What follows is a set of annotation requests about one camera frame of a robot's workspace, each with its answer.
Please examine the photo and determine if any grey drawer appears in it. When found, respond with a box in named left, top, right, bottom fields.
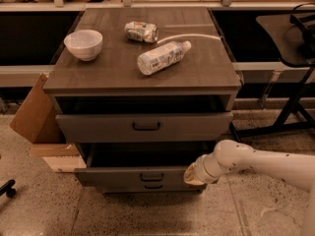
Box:
left=75, top=142, right=215, bottom=193
left=56, top=112, right=232, bottom=143

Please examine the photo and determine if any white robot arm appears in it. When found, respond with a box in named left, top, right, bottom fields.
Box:
left=183, top=140, right=315, bottom=236

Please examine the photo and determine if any grey top drawer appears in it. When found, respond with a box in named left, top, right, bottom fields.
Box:
left=56, top=112, right=232, bottom=143

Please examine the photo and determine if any grey wooden drawer cabinet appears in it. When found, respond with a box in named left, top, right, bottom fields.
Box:
left=42, top=6, right=243, bottom=195

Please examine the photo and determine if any clear plastic water bottle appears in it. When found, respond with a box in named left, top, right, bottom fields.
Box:
left=137, top=41, right=192, bottom=76

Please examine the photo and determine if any white foam block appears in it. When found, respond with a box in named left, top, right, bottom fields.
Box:
left=43, top=155, right=86, bottom=173

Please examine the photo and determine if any crushed aluminium can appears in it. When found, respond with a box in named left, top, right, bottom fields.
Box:
left=124, top=22, right=158, bottom=43

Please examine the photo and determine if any white ceramic bowl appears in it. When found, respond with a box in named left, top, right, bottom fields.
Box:
left=64, top=29, right=103, bottom=61

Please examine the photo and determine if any black stand with tray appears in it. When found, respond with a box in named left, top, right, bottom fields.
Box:
left=229, top=3, right=315, bottom=142

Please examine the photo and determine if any black chair wheel leg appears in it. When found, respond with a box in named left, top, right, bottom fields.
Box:
left=0, top=179, right=16, bottom=198

